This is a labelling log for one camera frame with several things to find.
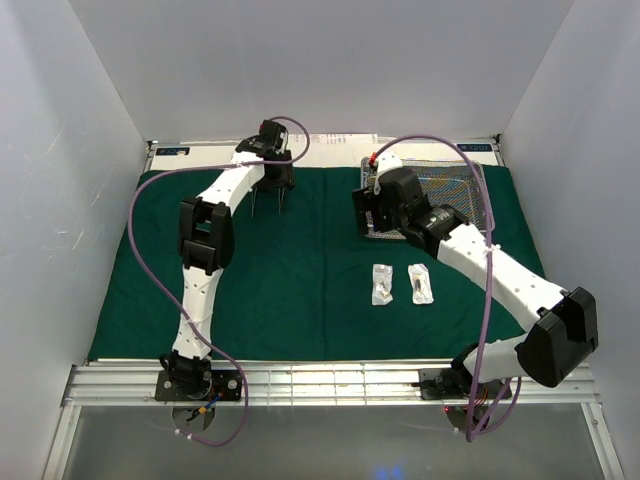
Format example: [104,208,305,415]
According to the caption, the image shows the steel tweezers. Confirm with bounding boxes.
[277,187,286,215]
[251,188,258,218]

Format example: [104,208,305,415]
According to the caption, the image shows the metal mesh instrument tray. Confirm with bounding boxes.
[360,158,487,240]

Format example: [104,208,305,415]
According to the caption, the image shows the plastic packet printed label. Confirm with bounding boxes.
[371,264,393,306]

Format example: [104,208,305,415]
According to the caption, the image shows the plastic packet black yellow part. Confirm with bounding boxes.
[408,264,434,305]

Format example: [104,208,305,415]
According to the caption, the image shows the green surgical cloth wrap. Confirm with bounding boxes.
[87,166,549,362]

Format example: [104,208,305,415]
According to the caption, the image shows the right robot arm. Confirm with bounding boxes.
[352,167,599,397]

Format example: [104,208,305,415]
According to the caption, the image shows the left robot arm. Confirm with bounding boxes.
[161,119,293,400]

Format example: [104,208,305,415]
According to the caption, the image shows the white paper sheet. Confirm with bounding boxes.
[310,133,378,145]

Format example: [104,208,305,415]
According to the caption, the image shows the right blue label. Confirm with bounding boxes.
[457,143,493,153]

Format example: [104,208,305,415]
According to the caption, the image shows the blue label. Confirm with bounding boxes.
[457,143,493,153]
[155,147,190,156]

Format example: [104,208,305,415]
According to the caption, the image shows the left blue label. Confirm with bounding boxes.
[155,147,190,156]

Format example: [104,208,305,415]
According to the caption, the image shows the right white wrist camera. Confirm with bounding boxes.
[369,150,403,195]

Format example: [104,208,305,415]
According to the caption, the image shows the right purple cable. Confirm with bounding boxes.
[372,134,524,444]

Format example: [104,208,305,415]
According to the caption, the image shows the purple cable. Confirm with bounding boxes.
[372,134,524,444]
[128,116,311,446]

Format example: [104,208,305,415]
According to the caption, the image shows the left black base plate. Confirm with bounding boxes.
[154,370,243,403]

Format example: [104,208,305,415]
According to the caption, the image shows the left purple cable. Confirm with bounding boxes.
[128,116,311,446]

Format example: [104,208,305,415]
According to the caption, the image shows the aluminium front rail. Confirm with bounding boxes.
[62,362,599,409]

